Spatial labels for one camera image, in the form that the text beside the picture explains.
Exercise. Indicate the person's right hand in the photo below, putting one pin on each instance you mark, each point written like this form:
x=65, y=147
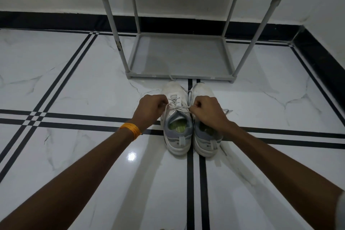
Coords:
x=209, y=112

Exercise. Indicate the person's left hand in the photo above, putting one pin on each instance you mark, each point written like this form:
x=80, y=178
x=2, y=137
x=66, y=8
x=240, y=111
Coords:
x=147, y=110

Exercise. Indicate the person's right fingers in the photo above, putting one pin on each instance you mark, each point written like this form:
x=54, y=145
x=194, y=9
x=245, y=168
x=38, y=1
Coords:
x=196, y=105

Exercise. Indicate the person's left fingers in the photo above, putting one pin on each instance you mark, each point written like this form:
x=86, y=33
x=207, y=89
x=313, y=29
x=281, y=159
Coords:
x=162, y=102

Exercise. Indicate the white sneaker with lace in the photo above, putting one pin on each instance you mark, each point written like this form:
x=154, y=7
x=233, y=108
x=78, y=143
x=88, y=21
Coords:
x=176, y=124
x=206, y=135

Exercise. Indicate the person's left forearm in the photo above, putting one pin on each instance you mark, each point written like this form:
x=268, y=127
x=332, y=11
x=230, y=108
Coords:
x=67, y=178

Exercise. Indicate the person's right forearm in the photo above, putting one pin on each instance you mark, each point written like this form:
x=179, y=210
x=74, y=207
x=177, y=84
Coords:
x=283, y=173

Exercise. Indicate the white sneaker with loose lace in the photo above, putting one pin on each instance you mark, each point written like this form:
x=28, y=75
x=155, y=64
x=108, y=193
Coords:
x=206, y=135

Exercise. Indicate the orange thread wristband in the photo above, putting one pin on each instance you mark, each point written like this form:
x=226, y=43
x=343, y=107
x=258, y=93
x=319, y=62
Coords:
x=130, y=129

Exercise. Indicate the grey shoe rack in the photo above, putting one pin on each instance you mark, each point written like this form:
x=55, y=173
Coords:
x=186, y=22

